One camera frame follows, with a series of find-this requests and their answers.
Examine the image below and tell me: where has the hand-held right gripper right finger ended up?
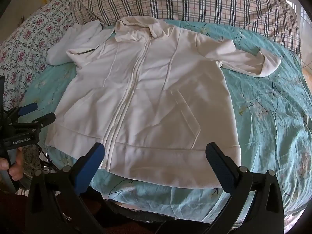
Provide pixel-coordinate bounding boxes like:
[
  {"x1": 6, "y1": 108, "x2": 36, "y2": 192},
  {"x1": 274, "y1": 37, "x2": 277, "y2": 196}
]
[{"x1": 205, "y1": 142, "x2": 285, "y2": 234}]

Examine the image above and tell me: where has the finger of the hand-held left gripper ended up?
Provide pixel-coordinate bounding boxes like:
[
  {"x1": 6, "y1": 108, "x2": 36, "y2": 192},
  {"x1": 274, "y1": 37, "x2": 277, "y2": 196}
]
[
  {"x1": 11, "y1": 113, "x2": 56, "y2": 130},
  {"x1": 9, "y1": 103, "x2": 38, "y2": 118}
]

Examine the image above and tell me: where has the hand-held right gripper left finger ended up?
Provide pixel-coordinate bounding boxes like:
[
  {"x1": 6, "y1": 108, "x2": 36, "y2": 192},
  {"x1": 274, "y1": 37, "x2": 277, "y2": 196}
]
[{"x1": 24, "y1": 143, "x2": 110, "y2": 234}]

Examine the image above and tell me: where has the white zip jacket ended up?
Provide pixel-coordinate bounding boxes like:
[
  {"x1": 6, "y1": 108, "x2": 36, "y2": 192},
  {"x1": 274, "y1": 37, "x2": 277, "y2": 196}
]
[{"x1": 46, "y1": 15, "x2": 281, "y2": 189}]

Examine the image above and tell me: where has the person's left hand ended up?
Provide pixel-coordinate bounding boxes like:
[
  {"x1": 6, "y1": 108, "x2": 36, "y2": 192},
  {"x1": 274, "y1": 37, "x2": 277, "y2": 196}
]
[{"x1": 0, "y1": 147, "x2": 24, "y2": 180}]

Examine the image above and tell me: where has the pink floral cloth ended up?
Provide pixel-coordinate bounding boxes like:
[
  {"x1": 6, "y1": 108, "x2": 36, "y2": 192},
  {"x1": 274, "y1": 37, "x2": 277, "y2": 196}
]
[{"x1": 0, "y1": 0, "x2": 76, "y2": 108}]

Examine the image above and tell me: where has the teal floral bed sheet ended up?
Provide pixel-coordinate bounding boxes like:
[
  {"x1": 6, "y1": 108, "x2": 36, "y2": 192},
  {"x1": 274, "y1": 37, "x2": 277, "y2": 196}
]
[{"x1": 21, "y1": 19, "x2": 312, "y2": 225}]

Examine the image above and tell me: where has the plaid pillow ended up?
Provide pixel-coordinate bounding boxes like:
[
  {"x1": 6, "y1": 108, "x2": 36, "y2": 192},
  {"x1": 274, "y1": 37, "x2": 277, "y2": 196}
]
[{"x1": 72, "y1": 0, "x2": 301, "y2": 54}]

